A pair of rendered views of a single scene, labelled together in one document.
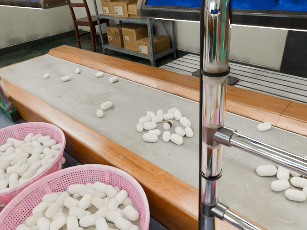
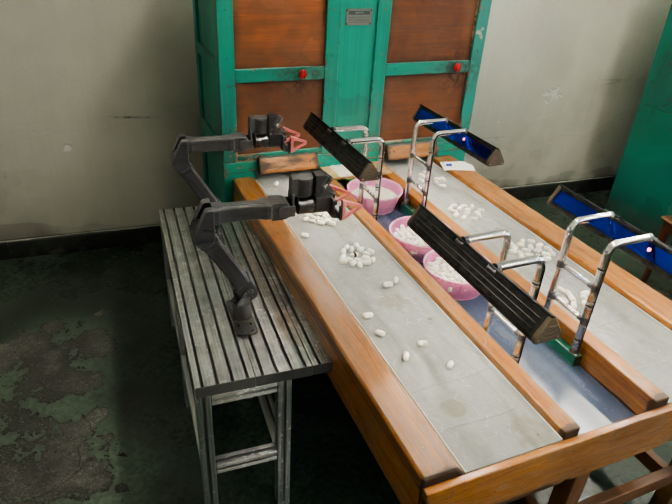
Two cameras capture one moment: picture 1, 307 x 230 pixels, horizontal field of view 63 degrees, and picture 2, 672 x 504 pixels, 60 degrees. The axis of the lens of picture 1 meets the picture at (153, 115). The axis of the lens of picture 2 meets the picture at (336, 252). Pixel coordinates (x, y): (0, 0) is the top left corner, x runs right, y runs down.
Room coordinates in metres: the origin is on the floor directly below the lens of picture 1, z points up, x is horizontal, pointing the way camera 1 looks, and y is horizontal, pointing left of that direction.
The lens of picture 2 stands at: (2.38, 0.54, 1.89)
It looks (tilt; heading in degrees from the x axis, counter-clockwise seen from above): 30 degrees down; 200
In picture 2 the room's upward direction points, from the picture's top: 4 degrees clockwise
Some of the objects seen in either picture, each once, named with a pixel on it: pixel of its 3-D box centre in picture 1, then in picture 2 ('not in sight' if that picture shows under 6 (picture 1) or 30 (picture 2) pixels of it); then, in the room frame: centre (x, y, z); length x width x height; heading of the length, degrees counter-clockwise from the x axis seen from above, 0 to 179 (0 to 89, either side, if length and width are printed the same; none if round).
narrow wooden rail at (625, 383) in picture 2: not in sight; (474, 256); (0.27, 0.39, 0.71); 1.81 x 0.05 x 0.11; 44
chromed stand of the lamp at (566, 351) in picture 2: not in sight; (591, 287); (0.63, 0.79, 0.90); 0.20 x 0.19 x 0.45; 44
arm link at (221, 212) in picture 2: not in sight; (241, 219); (0.99, -0.27, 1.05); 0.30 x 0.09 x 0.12; 131
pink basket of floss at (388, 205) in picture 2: not in sight; (374, 196); (-0.05, -0.15, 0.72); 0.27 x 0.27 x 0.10
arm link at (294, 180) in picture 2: not in sight; (293, 193); (0.87, -0.15, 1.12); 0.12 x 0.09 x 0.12; 131
